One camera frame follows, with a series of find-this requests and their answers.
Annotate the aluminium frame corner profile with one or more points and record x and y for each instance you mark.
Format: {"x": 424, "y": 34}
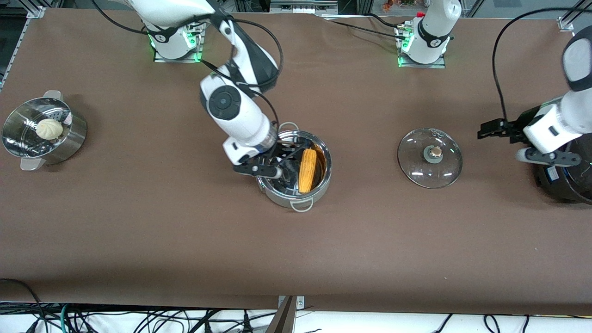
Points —
{"x": 571, "y": 18}
{"x": 36, "y": 10}

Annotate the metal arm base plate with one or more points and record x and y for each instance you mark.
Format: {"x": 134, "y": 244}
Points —
{"x": 200, "y": 51}
{"x": 441, "y": 65}

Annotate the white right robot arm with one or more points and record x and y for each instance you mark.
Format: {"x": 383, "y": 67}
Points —
{"x": 231, "y": 106}

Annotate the glass pot lid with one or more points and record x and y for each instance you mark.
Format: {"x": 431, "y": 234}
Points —
{"x": 416, "y": 162}

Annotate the white steamed bun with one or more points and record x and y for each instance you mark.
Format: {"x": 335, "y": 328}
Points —
{"x": 49, "y": 128}

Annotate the yellow corn cob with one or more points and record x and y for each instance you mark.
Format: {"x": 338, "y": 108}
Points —
{"x": 307, "y": 171}

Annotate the stainless steel pot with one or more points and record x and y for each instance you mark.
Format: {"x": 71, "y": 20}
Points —
{"x": 277, "y": 196}

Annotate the steel steamer pot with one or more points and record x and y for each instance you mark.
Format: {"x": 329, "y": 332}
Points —
{"x": 69, "y": 138}

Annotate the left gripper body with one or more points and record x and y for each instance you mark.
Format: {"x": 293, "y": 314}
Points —
{"x": 521, "y": 123}

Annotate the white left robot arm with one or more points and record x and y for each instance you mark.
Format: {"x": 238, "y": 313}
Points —
{"x": 578, "y": 111}

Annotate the aluminium frame crossbar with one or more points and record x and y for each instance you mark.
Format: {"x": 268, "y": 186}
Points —
{"x": 303, "y": 5}

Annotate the small metal table bracket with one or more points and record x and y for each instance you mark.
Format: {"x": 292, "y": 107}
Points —
{"x": 300, "y": 301}

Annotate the black rice cooker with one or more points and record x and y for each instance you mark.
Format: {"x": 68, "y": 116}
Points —
{"x": 569, "y": 185}

